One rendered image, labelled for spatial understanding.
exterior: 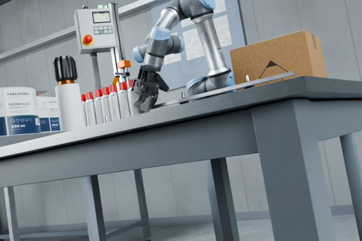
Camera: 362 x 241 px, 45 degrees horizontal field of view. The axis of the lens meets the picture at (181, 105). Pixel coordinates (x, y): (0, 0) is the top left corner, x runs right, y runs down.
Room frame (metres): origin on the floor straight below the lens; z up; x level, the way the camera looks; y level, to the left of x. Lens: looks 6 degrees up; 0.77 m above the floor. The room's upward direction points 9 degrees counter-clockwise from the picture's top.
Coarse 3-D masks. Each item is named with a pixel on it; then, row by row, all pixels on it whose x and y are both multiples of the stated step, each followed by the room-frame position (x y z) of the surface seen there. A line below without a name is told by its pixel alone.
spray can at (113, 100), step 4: (112, 84) 1.83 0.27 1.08; (116, 84) 1.84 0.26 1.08; (112, 88) 1.83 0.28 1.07; (116, 88) 1.83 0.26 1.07; (112, 92) 1.83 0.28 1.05; (116, 92) 1.83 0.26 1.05; (108, 96) 1.83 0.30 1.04; (112, 96) 1.82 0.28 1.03; (116, 96) 1.82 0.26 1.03; (112, 100) 1.82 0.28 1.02; (116, 100) 1.82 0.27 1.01; (112, 104) 1.82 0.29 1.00; (116, 104) 1.82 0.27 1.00; (112, 108) 1.82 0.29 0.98; (116, 108) 1.82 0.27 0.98; (112, 112) 1.82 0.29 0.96; (116, 112) 1.82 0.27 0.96; (120, 112) 1.82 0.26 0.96; (112, 116) 1.83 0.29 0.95; (116, 116) 1.82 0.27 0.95; (120, 116) 1.82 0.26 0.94
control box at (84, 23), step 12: (84, 12) 1.94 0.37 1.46; (84, 24) 1.94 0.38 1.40; (96, 24) 1.96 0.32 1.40; (108, 24) 1.97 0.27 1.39; (84, 36) 1.93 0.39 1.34; (96, 36) 1.95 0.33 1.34; (108, 36) 1.97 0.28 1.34; (84, 48) 1.94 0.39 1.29; (96, 48) 1.96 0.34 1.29; (108, 48) 2.00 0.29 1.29
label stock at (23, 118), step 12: (0, 96) 1.23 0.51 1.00; (12, 96) 1.25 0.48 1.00; (24, 96) 1.27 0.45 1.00; (0, 108) 1.23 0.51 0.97; (12, 108) 1.24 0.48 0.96; (24, 108) 1.27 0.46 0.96; (36, 108) 1.33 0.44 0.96; (0, 120) 1.23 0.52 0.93; (12, 120) 1.24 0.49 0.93; (24, 120) 1.26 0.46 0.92; (36, 120) 1.31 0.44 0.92; (0, 132) 1.23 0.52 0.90; (12, 132) 1.24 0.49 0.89; (24, 132) 1.26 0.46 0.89; (36, 132) 1.30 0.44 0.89
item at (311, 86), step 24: (216, 96) 0.56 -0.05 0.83; (240, 96) 0.54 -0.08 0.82; (264, 96) 0.52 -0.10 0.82; (288, 96) 0.51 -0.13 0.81; (312, 96) 0.57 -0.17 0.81; (336, 96) 0.66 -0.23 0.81; (360, 96) 0.77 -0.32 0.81; (120, 120) 0.66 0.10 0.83; (144, 120) 0.64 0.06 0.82; (168, 120) 0.61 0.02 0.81; (24, 144) 0.82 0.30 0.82; (48, 144) 0.77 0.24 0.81; (72, 144) 0.81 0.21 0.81
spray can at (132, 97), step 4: (128, 80) 1.78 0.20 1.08; (132, 80) 1.77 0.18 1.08; (132, 84) 1.77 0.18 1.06; (128, 92) 1.77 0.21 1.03; (132, 92) 1.76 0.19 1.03; (128, 96) 1.78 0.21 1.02; (132, 96) 1.76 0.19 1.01; (136, 96) 1.77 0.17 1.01; (132, 100) 1.76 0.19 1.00; (136, 100) 1.76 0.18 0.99; (132, 104) 1.77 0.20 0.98; (132, 108) 1.77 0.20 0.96; (136, 108) 1.76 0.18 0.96; (132, 112) 1.77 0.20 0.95; (136, 112) 1.76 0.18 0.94
